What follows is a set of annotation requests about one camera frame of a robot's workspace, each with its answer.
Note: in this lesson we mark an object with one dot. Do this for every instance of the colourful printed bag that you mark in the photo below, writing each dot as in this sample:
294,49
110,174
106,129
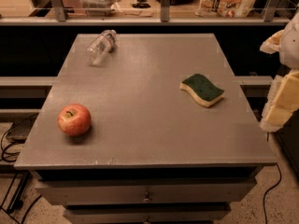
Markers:
225,8

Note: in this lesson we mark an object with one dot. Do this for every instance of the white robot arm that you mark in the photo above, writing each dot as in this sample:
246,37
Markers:
289,45

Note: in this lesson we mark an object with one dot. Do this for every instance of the clear plastic container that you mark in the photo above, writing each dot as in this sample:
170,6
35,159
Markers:
98,7

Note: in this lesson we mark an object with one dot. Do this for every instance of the green and yellow sponge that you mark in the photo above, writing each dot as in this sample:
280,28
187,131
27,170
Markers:
202,90

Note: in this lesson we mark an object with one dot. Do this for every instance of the metal drawer knob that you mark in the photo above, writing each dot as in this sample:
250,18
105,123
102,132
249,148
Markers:
147,198

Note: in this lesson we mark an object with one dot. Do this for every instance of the metal railing shelf frame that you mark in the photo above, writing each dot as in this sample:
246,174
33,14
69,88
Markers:
131,12

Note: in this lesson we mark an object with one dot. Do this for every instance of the grey drawer cabinet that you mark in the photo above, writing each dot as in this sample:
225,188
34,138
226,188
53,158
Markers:
146,135

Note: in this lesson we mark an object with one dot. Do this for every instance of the clear plastic water bottle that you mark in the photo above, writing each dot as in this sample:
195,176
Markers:
101,47

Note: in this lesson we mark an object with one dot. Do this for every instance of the red apple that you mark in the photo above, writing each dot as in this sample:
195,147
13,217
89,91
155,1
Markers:
74,120

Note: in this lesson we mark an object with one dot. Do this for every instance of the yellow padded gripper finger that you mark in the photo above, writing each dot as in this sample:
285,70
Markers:
282,102
272,43

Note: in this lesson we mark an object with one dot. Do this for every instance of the black power adapter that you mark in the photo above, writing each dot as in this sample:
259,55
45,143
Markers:
19,131

